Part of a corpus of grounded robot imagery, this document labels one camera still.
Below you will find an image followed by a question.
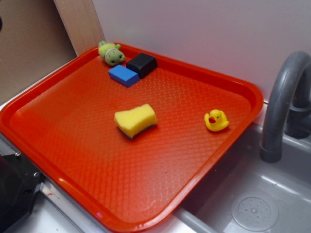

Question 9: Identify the blue block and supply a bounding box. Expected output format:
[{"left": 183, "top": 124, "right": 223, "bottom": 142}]
[{"left": 108, "top": 65, "right": 140, "bottom": 87}]

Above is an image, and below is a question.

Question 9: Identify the black block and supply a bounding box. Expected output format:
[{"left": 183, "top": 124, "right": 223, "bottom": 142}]
[{"left": 126, "top": 53, "right": 157, "bottom": 79}]

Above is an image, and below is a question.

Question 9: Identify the grey toy sink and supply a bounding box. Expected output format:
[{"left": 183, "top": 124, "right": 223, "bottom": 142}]
[{"left": 175, "top": 124, "right": 311, "bottom": 233}]

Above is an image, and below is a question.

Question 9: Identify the yellow rubber duck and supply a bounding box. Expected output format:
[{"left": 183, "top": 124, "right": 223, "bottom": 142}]
[{"left": 204, "top": 109, "right": 229, "bottom": 132}]

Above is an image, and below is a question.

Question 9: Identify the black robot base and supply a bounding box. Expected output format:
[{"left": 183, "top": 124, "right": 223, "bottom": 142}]
[{"left": 0, "top": 154, "right": 42, "bottom": 233}]

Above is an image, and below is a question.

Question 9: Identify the grey toy faucet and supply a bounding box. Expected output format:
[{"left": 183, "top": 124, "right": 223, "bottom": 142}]
[{"left": 259, "top": 51, "right": 311, "bottom": 163}]

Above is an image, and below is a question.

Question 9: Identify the green plush frog toy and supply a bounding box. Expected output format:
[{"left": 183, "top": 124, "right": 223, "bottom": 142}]
[{"left": 98, "top": 41, "right": 125, "bottom": 67}]

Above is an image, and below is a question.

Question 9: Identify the red plastic tray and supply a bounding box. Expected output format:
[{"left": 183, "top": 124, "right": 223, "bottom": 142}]
[{"left": 0, "top": 49, "right": 263, "bottom": 233}]

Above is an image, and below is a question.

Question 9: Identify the cardboard box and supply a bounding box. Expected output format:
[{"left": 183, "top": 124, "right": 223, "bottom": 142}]
[{"left": 0, "top": 0, "right": 76, "bottom": 103}]

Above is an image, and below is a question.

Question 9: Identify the yellow sponge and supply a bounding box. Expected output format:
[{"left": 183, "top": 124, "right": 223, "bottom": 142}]
[{"left": 114, "top": 104, "right": 157, "bottom": 139}]

